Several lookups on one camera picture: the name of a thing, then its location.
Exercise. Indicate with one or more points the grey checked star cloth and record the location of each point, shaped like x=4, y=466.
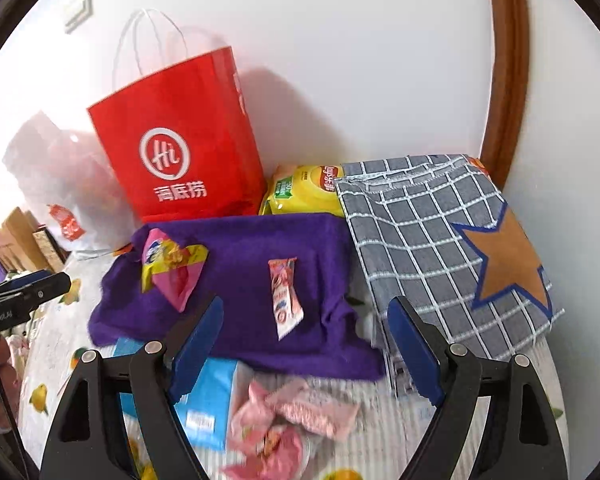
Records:
x=436, y=230

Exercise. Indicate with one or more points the pink snack packet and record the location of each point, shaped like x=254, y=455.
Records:
x=279, y=432

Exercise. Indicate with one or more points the wooden headboard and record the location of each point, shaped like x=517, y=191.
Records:
x=19, y=250

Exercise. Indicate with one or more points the pink yellow snack bag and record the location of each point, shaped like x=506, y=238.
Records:
x=171, y=268

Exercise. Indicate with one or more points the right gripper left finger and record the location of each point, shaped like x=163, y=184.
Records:
x=88, y=439

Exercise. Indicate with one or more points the white Miniso plastic bag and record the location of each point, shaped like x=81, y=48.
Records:
x=69, y=185

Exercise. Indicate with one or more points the blue tissue pack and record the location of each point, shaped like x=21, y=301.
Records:
x=205, y=413

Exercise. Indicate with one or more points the brown wooden door frame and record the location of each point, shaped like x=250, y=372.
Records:
x=510, y=19

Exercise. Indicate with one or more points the purple towel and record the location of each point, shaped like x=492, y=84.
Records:
x=324, y=344

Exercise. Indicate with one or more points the red paper shopping bag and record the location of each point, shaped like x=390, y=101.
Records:
x=180, y=141

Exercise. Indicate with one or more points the yellow chips bag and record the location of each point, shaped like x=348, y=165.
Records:
x=303, y=190

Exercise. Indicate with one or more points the red white candy packet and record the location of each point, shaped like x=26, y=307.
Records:
x=287, y=310

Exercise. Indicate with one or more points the left hand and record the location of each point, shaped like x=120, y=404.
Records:
x=11, y=385

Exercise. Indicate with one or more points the white wall switch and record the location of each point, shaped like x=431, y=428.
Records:
x=85, y=12

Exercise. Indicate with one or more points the brown patterned box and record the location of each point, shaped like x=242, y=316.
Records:
x=55, y=255

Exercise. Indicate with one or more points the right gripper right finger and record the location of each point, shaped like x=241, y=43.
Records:
x=520, y=439

